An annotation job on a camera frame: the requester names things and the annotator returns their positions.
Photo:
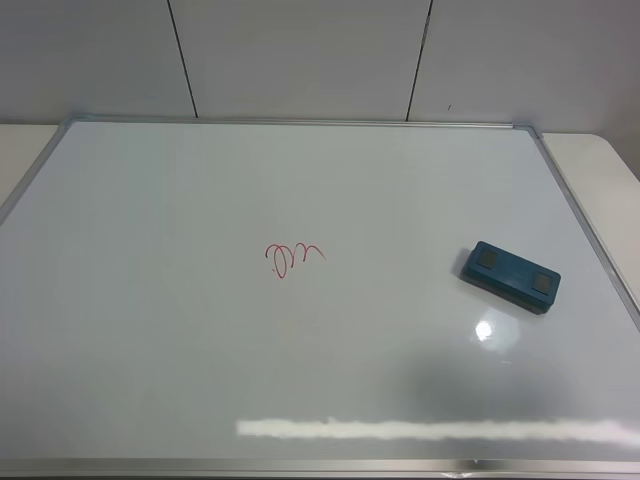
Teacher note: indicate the red marker scribble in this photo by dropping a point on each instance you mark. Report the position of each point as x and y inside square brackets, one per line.
[285, 258]

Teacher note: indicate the white whiteboard with aluminium frame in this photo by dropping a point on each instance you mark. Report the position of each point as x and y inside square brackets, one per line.
[144, 334]

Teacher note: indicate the blue board eraser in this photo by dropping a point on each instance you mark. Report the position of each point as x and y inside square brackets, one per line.
[512, 278]

